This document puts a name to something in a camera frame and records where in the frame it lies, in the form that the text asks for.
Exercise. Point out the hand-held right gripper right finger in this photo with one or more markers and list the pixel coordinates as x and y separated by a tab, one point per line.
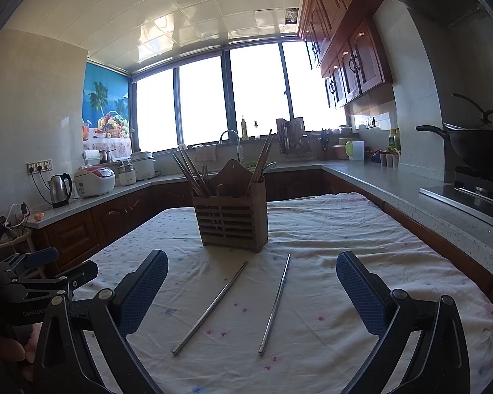
361	293

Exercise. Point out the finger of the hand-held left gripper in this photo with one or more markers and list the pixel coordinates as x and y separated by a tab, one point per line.
80	275
41	257

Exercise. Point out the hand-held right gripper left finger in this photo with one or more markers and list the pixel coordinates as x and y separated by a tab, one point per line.
146	291

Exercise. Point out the metal chopstick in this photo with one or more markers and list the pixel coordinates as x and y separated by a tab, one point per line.
209	308
274	304

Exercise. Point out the wooden utensil holder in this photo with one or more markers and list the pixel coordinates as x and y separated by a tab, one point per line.
230	221

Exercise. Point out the bunch of dark chopsticks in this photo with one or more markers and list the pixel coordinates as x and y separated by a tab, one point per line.
199	186

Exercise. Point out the person's left hand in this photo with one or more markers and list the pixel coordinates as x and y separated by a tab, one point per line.
8	353

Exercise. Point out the white plastic stool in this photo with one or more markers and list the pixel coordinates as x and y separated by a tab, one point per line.
16	240

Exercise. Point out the small orange fruit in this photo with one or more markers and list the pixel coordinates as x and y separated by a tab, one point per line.
37	216

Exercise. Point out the steel electric kettle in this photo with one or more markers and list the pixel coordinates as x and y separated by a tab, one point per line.
59	191

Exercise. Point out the brown wooden lower cabinets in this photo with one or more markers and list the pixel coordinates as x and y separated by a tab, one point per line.
119	217

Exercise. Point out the brown wooden cabinets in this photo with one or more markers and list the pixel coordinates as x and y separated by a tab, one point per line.
353	61
119	217

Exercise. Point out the floral white tablecloth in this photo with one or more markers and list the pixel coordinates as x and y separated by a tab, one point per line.
312	234

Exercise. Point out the white and red rice cooker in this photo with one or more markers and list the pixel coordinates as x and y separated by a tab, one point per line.
94	182

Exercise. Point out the small white juicer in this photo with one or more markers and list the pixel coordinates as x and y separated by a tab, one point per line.
127	176

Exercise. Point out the paper towel roll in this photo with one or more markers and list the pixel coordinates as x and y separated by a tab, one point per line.
91	159

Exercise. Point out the metal pot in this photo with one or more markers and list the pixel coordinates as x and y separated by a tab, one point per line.
107	156

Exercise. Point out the white electric steamer pot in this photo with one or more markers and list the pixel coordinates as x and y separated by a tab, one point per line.
141	166

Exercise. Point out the metal fork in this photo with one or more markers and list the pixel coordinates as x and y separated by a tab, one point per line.
204	172

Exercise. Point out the white seasoning jar set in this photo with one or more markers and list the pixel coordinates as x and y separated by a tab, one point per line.
390	160

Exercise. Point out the clear green measuring cup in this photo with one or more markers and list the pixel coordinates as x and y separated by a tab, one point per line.
355	152

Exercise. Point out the pink lidded container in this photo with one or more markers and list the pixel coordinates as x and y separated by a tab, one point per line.
340	152

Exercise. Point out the gas stove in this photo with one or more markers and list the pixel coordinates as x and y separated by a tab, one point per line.
468	197

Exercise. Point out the pale dish cloth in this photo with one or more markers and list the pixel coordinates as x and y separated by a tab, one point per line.
205	154

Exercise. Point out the chrome kitchen faucet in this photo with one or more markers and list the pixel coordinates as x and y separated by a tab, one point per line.
240	150

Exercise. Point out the dish rack with cutting boards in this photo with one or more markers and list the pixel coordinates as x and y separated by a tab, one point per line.
291	135

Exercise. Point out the black wok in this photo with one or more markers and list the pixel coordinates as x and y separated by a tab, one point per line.
476	150

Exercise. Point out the yellow dish soap bottle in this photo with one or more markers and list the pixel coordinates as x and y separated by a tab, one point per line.
245	129

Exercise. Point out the large kitchen window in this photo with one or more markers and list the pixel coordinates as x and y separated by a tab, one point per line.
205	98

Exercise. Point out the glass wok lid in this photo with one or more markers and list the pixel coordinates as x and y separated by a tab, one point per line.
476	125

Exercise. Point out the brown wooden upper cabinets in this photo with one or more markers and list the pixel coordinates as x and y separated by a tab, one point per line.
353	61

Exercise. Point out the white wall power strip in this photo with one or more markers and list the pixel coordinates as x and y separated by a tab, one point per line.
40	167

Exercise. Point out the fruit and palm wall poster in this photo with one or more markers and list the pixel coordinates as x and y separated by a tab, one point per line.
107	102

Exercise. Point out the white wall socket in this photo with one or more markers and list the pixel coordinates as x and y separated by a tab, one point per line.
365	122

